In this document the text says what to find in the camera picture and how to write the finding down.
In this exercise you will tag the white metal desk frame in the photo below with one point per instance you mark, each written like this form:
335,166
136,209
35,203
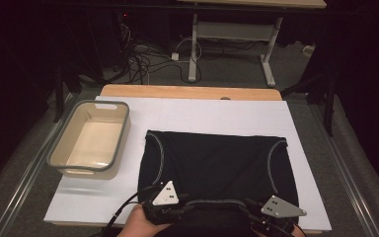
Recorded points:
233,31

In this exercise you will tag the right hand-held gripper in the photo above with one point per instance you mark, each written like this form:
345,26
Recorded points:
279,209

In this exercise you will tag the beige plastic basket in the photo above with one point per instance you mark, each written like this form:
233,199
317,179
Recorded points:
92,141

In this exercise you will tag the light wooden table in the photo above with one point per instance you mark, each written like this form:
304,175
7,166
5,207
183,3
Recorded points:
177,91

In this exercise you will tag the person's left hand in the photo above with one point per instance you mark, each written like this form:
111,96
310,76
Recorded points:
138,222

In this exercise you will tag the small white box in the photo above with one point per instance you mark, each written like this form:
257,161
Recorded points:
308,50

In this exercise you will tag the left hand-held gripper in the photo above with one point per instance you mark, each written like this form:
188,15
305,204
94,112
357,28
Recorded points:
166,197

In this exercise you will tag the metal floor rail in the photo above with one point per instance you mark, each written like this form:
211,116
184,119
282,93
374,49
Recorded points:
348,187
23,187

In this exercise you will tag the person's right hand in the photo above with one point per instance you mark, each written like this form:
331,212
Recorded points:
298,232

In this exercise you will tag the black metal stand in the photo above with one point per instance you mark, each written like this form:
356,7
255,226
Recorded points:
329,108
58,98

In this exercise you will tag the white power adapter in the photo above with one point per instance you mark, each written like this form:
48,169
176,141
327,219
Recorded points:
175,56

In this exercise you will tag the black knit vest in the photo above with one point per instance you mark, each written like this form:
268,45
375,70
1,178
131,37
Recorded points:
217,164

